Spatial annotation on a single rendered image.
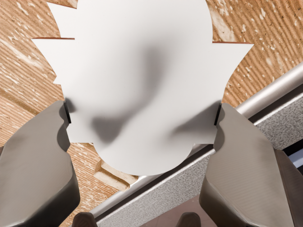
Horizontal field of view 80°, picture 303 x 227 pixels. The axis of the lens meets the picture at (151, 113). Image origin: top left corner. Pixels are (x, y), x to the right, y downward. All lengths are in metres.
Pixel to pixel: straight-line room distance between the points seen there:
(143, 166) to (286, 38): 0.19
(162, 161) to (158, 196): 0.25
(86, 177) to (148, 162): 0.19
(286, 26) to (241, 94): 0.08
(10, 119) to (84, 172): 0.13
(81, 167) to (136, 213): 0.19
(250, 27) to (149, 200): 0.34
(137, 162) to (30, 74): 0.16
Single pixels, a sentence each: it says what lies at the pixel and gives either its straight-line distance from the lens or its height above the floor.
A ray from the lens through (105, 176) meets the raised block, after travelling 0.28.
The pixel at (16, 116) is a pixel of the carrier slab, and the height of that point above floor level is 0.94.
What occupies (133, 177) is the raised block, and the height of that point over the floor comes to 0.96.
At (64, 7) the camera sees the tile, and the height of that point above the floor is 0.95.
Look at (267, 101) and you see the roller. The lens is 0.29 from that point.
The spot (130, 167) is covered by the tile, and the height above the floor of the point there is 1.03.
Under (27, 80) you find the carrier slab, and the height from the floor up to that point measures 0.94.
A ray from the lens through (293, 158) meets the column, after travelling 0.50.
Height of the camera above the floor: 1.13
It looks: 57 degrees down
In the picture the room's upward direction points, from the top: 179 degrees clockwise
